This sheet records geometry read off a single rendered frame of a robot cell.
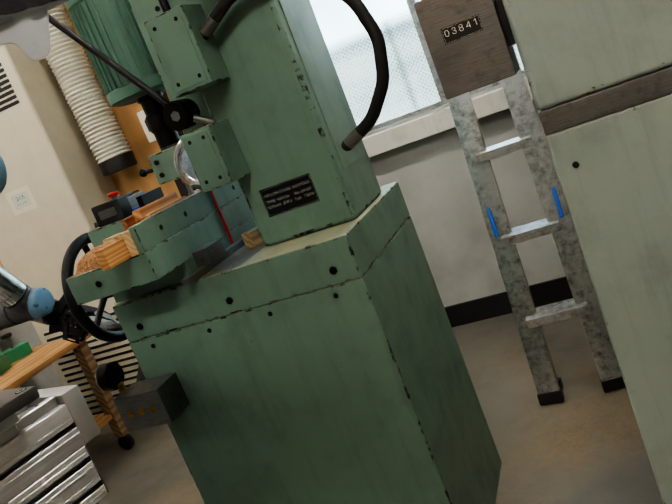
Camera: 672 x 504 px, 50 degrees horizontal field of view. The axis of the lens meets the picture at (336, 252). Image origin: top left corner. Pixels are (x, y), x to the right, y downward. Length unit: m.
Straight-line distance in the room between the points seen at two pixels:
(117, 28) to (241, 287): 0.61
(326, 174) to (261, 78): 0.23
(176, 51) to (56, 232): 1.90
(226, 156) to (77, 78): 1.78
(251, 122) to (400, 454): 0.74
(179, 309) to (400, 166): 1.49
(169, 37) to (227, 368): 0.68
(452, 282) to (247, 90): 1.67
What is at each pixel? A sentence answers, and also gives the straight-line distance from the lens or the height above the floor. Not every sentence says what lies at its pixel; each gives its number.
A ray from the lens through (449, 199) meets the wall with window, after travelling 2.83.
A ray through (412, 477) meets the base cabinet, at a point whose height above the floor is 0.27.
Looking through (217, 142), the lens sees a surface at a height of 1.04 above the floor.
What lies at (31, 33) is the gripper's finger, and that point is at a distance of 0.76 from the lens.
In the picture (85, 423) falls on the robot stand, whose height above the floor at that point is 0.71.
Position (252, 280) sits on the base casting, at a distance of 1.45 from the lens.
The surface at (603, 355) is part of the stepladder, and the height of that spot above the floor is 0.11.
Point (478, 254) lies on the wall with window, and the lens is 2.88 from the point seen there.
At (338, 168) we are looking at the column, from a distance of 1.44.
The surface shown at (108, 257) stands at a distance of 1.40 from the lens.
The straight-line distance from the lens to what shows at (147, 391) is 1.58.
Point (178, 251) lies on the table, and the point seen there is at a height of 0.87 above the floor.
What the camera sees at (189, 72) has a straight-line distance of 1.43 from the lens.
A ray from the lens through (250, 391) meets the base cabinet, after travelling 1.56.
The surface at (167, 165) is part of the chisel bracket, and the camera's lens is 1.68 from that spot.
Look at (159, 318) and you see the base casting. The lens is 1.59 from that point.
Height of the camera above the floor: 1.04
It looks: 12 degrees down
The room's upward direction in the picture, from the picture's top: 22 degrees counter-clockwise
